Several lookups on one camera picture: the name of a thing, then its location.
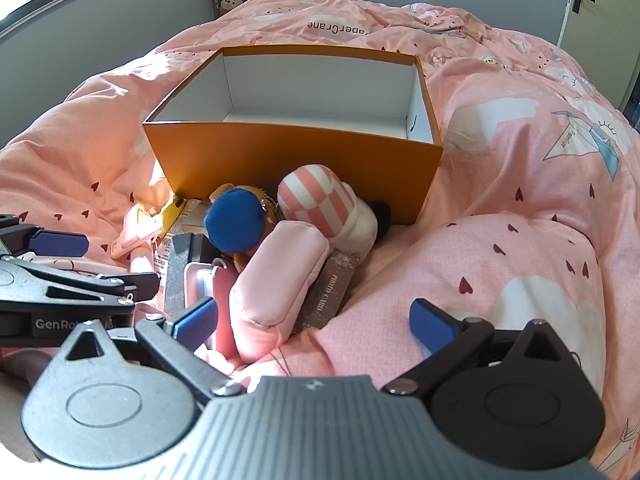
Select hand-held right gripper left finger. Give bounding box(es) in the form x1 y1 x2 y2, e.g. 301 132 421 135
62 297 246 401

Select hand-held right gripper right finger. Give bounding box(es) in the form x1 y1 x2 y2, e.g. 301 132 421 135
382 297 576 396

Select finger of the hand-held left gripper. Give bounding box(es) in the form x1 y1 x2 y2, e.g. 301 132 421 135
47 270 162 307
0 215 91 261

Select pink card wallet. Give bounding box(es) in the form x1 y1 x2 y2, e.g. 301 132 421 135
184 259 241 356

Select black textured box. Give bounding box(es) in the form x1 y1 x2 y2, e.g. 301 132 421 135
164 232 221 318

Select pink clip holder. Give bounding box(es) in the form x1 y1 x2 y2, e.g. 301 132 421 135
110 205 166 271

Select pink fabric pouch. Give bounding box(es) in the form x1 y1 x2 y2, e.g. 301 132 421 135
230 220 331 366

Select brown bear plush blue hat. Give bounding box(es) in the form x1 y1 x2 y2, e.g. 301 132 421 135
202 182 282 272

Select pink white striped plush toy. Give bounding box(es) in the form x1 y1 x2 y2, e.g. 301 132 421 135
277 162 396 256

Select orange cardboard box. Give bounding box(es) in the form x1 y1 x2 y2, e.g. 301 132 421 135
141 45 445 226

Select white tube yellow cap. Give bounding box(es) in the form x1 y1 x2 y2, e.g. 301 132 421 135
152 194 188 278

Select pink printed blanket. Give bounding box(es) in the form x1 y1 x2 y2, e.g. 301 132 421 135
0 0 640 480

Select grey door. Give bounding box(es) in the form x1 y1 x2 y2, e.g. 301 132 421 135
557 0 637 106

